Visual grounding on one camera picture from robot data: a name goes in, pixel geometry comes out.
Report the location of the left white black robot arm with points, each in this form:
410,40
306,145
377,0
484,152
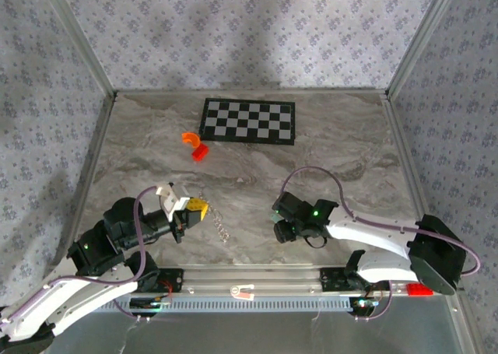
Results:
78,299

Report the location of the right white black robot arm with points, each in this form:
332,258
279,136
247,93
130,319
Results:
373,233

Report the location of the wide aluminium extrusion beam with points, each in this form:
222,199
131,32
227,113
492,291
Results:
272,278

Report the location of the red plastic block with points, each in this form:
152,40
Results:
199,153

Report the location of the orange curved plastic piece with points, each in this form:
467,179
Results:
188,137

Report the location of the white red tag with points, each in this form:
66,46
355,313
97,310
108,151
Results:
239,290

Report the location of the black controller board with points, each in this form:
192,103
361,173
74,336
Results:
149,303
363,304

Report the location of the black white checkerboard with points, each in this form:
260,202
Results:
247,121

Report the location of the grey metal sheet panel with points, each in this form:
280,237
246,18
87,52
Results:
249,334

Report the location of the red toy brick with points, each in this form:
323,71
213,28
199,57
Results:
419,289

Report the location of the aluminium side rail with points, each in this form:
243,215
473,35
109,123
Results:
405,155
87,175

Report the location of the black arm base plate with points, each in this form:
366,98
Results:
175,278
330,278

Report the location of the thin aluminium rail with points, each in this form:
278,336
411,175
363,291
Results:
311,92

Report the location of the aluminium frame post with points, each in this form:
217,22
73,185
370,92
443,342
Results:
82,39
420,39

